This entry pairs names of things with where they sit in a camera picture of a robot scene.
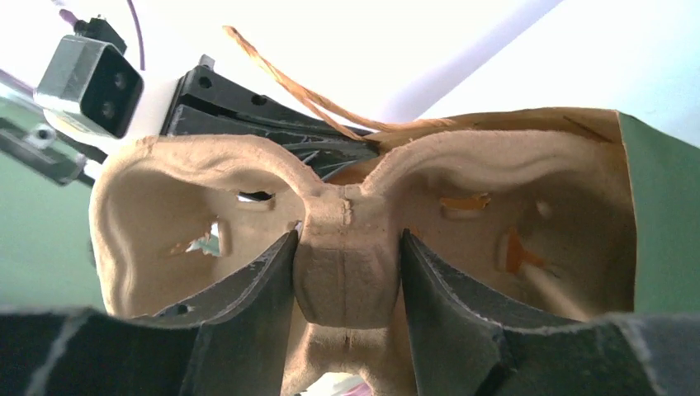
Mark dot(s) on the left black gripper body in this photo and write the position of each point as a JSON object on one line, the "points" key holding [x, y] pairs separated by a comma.
{"points": [[206, 102]]}

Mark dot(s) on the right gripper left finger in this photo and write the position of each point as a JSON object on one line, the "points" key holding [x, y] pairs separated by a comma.
{"points": [[228, 339]]}

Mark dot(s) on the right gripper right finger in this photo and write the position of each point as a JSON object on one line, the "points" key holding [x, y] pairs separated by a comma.
{"points": [[468, 339]]}

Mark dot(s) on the single brown cup carrier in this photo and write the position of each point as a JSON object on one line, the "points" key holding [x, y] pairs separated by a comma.
{"points": [[544, 217]]}

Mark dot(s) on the green paper bag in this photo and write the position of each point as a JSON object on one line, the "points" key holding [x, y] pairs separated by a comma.
{"points": [[664, 175]]}

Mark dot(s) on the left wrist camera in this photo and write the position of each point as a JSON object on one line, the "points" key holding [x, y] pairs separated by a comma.
{"points": [[89, 84]]}

